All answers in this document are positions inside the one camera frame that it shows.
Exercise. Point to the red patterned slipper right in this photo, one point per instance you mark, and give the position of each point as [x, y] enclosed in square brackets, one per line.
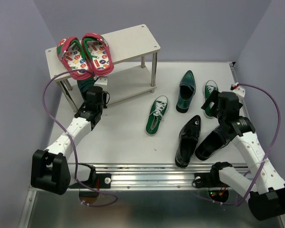
[97, 51]

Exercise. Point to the red patterned slipper left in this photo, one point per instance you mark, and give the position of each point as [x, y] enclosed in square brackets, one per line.
[72, 56]

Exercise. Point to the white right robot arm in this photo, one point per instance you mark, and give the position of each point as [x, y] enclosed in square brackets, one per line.
[265, 194]

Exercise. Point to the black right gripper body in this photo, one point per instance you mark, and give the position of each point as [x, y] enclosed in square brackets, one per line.
[221, 117]

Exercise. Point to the red patterned slipper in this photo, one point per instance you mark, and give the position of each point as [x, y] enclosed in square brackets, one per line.
[72, 56]
[97, 51]

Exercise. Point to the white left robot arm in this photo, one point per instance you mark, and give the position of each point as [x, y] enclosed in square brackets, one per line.
[59, 147]

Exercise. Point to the white two-tier shoe shelf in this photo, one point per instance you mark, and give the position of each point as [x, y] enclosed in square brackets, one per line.
[134, 54]

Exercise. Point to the black patent loafer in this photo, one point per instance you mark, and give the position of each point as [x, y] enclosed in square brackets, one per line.
[216, 140]
[188, 140]

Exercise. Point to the green canvas sneaker white laces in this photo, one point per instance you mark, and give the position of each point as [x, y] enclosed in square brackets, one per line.
[209, 87]

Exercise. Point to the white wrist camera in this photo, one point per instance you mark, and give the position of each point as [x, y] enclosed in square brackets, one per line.
[102, 81]
[238, 90]

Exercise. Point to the black patent loafer right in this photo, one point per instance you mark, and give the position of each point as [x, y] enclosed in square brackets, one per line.
[216, 140]

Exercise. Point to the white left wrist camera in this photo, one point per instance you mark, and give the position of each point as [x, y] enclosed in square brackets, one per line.
[102, 81]

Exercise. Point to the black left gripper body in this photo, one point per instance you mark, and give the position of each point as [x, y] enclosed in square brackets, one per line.
[101, 104]

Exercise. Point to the aluminium table edge rail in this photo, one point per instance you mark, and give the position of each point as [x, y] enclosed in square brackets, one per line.
[240, 128]

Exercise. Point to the dark green leather loafer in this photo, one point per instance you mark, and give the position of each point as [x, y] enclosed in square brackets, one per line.
[187, 90]

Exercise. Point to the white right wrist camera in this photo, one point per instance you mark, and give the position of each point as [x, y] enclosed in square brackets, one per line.
[238, 90]

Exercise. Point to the black patent loafer left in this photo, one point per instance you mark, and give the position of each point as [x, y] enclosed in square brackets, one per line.
[188, 140]

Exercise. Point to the aluminium front mounting rail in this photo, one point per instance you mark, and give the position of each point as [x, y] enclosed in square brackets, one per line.
[119, 177]

